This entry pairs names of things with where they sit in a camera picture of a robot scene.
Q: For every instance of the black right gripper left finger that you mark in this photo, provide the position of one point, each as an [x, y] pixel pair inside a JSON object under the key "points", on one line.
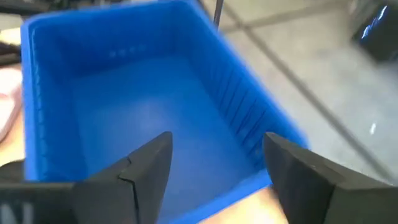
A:
{"points": [[136, 193]]}

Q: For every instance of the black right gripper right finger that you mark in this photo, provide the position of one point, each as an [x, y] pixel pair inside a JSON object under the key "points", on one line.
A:
{"points": [[311, 193]]}

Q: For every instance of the blue plastic bin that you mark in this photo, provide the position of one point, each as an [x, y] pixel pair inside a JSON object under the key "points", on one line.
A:
{"points": [[140, 93]]}

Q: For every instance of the black machine case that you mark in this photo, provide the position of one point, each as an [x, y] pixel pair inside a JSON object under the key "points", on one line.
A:
{"points": [[377, 37]]}

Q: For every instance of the thin metal pole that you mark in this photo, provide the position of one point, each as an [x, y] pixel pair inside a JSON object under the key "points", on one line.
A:
{"points": [[218, 12]]}

